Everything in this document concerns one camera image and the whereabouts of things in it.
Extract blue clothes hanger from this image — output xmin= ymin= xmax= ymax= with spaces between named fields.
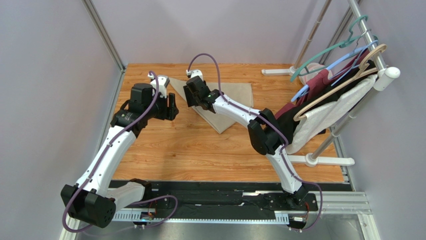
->
xmin=291 ymin=39 xmax=379 ymax=102

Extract maroon garment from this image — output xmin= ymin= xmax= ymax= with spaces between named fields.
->
xmin=275 ymin=49 xmax=370 ymax=119

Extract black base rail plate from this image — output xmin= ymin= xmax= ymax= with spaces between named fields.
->
xmin=89 ymin=179 xmax=354 ymax=221

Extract white towel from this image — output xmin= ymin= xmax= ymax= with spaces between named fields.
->
xmin=285 ymin=74 xmax=378 ymax=155

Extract green clothes hanger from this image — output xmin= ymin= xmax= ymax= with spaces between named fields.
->
xmin=290 ymin=14 xmax=369 ymax=83

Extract purple cable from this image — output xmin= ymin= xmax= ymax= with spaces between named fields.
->
xmin=186 ymin=53 xmax=324 ymax=233
xmin=61 ymin=70 xmax=179 ymax=233

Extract wooden clothes hanger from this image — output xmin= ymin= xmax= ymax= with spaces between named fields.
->
xmin=292 ymin=43 xmax=389 ymax=122

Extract beige linen napkin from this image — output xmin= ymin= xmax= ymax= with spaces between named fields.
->
xmin=169 ymin=78 xmax=254 ymax=134

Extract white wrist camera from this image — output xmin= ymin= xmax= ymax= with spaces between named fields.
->
xmin=185 ymin=69 xmax=204 ymax=80
xmin=147 ymin=73 xmax=170 ymax=99

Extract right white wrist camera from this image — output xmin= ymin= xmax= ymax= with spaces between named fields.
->
xmin=185 ymin=69 xmax=204 ymax=80

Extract metal clothes rack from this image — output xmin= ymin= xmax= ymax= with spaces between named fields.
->
xmin=261 ymin=0 xmax=402 ymax=167

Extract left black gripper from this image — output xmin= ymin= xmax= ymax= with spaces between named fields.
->
xmin=144 ymin=90 xmax=179 ymax=121

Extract aluminium frame rail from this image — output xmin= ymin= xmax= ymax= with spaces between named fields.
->
xmin=76 ymin=183 xmax=379 ymax=240

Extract pink white garment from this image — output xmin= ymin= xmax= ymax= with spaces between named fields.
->
xmin=298 ymin=62 xmax=326 ymax=85

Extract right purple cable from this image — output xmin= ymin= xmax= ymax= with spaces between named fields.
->
xmin=186 ymin=53 xmax=324 ymax=233

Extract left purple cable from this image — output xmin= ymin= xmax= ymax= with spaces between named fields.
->
xmin=61 ymin=70 xmax=179 ymax=233

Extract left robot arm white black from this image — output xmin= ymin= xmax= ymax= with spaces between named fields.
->
xmin=60 ymin=81 xmax=179 ymax=233

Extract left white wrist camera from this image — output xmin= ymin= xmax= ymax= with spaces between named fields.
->
xmin=147 ymin=73 xmax=170 ymax=99

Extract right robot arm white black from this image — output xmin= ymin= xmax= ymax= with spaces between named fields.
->
xmin=183 ymin=76 xmax=308 ymax=205

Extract black garment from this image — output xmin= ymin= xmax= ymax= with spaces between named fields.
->
xmin=277 ymin=76 xmax=366 ymax=146

